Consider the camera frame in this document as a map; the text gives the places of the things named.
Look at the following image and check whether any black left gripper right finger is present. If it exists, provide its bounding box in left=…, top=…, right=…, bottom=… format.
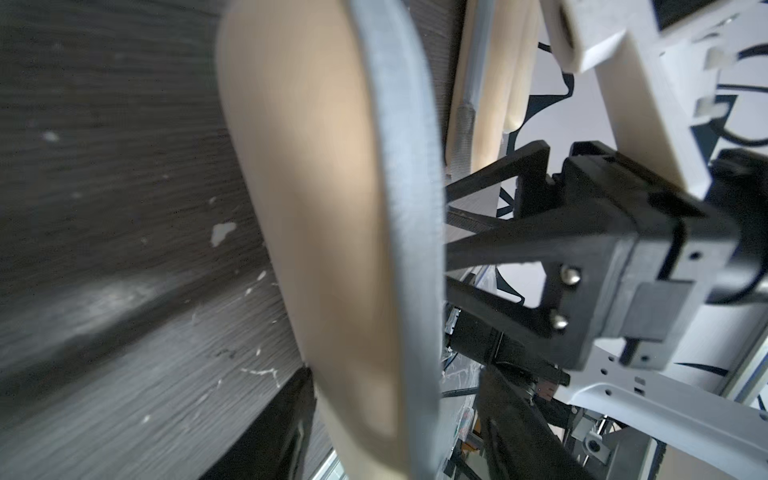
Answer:
left=476, top=366, right=591, bottom=479

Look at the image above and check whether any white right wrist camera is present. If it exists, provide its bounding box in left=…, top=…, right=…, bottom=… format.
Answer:
left=541, top=0, right=757, bottom=199

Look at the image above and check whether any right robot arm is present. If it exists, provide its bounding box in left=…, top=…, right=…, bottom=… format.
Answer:
left=446, top=141, right=767, bottom=479

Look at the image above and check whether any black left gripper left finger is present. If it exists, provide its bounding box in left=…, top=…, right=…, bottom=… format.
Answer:
left=202, top=367, right=317, bottom=480

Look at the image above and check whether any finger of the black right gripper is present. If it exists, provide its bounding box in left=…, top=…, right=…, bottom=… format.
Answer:
left=445, top=140, right=552, bottom=216

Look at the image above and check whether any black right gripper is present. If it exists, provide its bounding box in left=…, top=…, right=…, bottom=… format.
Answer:
left=445, top=140, right=768, bottom=371

